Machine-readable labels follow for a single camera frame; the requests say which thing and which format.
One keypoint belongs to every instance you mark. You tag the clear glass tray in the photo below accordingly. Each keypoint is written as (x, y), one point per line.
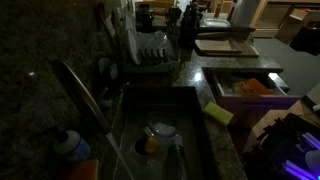
(215, 23)

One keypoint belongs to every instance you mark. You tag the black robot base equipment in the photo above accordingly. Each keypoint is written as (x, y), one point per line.
(278, 143)

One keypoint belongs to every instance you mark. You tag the dish drying rack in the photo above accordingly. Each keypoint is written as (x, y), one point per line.
(156, 53)

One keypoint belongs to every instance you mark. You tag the yellow green sponge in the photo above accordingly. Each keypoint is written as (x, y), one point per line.
(218, 113)

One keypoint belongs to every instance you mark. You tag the black knife block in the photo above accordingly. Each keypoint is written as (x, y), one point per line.
(190, 25)

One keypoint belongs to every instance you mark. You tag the orange sponge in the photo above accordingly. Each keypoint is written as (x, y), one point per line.
(87, 170)

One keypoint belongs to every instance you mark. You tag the stainless steel sink basin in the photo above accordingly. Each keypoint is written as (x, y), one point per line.
(136, 107)

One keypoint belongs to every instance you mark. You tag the open white drawer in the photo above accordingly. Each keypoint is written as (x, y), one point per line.
(223, 87)

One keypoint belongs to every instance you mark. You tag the orange package in drawer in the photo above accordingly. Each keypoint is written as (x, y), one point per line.
(252, 87)

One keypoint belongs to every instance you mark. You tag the yellow object in sink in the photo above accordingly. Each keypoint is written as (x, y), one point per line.
(151, 145)

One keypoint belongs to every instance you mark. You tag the chrome kitchen tap spout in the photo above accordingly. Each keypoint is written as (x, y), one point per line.
(80, 95)

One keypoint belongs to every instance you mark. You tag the white plate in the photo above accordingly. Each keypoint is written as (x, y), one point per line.
(133, 47)
(130, 23)

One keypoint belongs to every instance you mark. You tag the dark bottle in sink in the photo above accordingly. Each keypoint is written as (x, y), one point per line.
(175, 164)

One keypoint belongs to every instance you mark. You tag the wooden cutting board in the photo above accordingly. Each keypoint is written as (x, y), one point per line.
(226, 48)

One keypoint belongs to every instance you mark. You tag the black coffee maker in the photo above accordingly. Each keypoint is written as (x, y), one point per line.
(145, 17)

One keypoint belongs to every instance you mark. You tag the clear glass bowl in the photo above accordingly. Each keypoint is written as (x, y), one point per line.
(163, 126)

